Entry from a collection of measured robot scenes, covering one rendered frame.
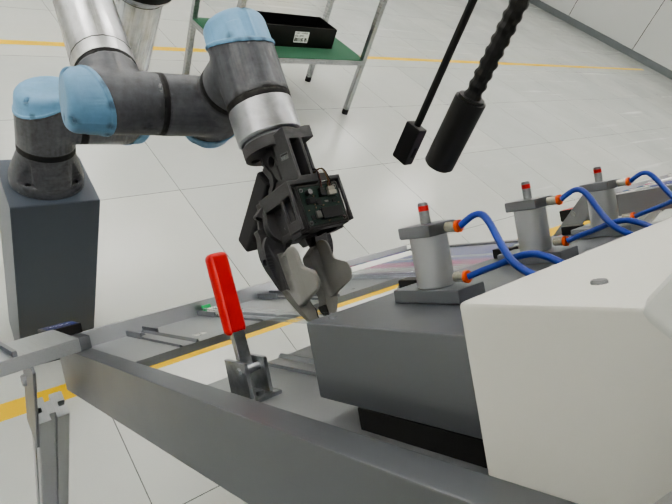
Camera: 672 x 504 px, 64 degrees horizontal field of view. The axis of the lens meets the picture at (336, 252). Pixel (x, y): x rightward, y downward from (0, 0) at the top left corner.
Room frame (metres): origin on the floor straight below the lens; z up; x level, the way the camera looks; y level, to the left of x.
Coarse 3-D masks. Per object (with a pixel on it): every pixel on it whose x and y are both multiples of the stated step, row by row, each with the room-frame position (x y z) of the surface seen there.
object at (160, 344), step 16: (352, 288) 0.63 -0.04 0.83; (368, 288) 0.62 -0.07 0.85; (240, 304) 0.61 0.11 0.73; (256, 304) 0.60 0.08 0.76; (272, 304) 0.58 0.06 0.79; (288, 304) 0.57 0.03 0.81; (192, 320) 0.53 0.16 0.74; (208, 320) 0.52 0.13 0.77; (256, 320) 0.48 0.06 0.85; (128, 336) 0.47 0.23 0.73; (144, 336) 0.47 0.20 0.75; (160, 336) 0.46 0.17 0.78; (176, 336) 0.44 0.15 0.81; (192, 336) 0.44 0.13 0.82; (208, 336) 0.43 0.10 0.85; (224, 336) 0.44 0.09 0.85; (112, 352) 0.40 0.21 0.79; (128, 352) 0.39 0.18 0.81; (144, 352) 0.39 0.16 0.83; (160, 352) 0.38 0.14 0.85; (176, 352) 0.39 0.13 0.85
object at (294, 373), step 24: (288, 360) 0.32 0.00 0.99; (312, 360) 0.31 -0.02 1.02; (216, 384) 0.27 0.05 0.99; (288, 384) 0.26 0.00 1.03; (312, 384) 0.26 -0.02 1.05; (288, 408) 0.22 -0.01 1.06; (312, 408) 0.22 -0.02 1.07; (336, 408) 0.22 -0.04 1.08; (360, 432) 0.18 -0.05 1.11; (432, 456) 0.16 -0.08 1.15
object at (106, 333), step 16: (368, 256) 0.86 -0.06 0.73; (256, 288) 0.66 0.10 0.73; (272, 288) 0.68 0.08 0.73; (192, 304) 0.57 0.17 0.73; (128, 320) 0.49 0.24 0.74; (144, 320) 0.51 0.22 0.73; (160, 320) 0.52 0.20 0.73; (176, 320) 0.54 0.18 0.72; (96, 336) 0.45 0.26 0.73; (112, 336) 0.47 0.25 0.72
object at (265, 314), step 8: (248, 312) 0.50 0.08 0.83; (256, 312) 0.49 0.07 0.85; (264, 312) 0.48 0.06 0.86; (272, 312) 0.48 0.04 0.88; (280, 312) 0.47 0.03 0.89; (288, 312) 0.46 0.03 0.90; (296, 312) 0.46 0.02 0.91; (320, 312) 0.45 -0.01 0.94; (272, 320) 0.47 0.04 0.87; (280, 320) 0.46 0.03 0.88; (288, 320) 0.46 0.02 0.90; (296, 320) 0.45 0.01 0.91; (304, 320) 0.44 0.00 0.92
